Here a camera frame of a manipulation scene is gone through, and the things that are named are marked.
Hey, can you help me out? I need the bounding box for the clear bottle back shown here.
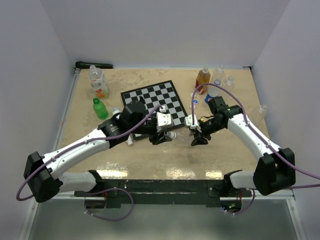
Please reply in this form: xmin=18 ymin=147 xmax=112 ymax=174
xmin=216 ymin=64 xmax=225 ymax=81

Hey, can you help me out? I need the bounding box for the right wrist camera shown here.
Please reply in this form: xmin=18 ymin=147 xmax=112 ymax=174
xmin=184 ymin=114 xmax=201 ymax=132

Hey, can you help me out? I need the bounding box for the loose purple cable loop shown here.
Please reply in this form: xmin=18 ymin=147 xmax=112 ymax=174
xmin=84 ymin=187 xmax=134 ymax=221

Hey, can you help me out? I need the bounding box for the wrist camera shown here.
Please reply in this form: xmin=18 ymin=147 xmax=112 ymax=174
xmin=156 ymin=105 xmax=174 ymax=132
xmin=184 ymin=114 xmax=201 ymax=132

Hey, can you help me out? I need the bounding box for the Pepsi label clear bottle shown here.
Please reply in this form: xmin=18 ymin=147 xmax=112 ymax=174
xmin=204 ymin=78 xmax=222 ymax=104

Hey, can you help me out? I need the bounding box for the green plastic bottle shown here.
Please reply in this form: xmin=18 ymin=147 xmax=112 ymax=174
xmin=93 ymin=97 xmax=109 ymax=120

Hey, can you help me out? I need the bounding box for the orange label tea bottle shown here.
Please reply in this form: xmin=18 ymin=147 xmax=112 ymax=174
xmin=88 ymin=65 xmax=109 ymax=98

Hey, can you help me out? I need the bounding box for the clear crushed plastic bottle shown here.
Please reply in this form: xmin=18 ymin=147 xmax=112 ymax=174
xmin=251 ymin=104 xmax=268 ymax=125

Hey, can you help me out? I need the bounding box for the white tube bottle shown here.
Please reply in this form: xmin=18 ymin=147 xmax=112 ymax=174
xmin=112 ymin=107 xmax=134 ymax=146

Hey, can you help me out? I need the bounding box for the white QR code cap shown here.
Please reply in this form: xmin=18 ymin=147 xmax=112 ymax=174
xmin=167 ymin=131 xmax=177 ymax=140

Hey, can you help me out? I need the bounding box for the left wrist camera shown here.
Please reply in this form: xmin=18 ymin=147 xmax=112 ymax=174
xmin=156 ymin=105 xmax=174 ymax=132

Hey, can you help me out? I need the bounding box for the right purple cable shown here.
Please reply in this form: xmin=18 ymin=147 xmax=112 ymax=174
xmin=190 ymin=83 xmax=320 ymax=190

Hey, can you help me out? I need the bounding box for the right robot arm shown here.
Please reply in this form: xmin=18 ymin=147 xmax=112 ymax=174
xmin=184 ymin=96 xmax=296 ymax=197

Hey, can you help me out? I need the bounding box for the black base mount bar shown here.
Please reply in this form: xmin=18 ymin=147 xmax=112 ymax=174
xmin=74 ymin=179 xmax=252 ymax=208

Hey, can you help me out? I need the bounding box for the black white chessboard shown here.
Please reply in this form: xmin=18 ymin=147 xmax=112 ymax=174
xmin=120 ymin=80 xmax=187 ymax=129

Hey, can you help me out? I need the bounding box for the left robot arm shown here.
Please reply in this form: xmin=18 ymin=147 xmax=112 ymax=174
xmin=22 ymin=101 xmax=174 ymax=203

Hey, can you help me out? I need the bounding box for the amber red label bottle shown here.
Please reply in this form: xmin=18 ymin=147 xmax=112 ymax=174
xmin=195 ymin=67 xmax=211 ymax=95

